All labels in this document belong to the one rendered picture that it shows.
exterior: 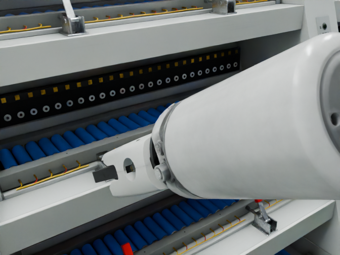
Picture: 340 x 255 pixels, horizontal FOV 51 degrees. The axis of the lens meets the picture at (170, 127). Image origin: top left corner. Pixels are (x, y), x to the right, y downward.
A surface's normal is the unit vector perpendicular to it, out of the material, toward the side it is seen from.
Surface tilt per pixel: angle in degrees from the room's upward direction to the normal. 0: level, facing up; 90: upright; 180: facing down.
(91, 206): 109
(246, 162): 105
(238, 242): 19
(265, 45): 90
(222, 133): 79
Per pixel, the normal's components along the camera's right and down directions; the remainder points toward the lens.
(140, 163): -0.72, 0.18
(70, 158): 0.57, 0.32
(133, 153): -0.78, -0.10
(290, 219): -0.04, -0.91
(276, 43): -0.83, 0.26
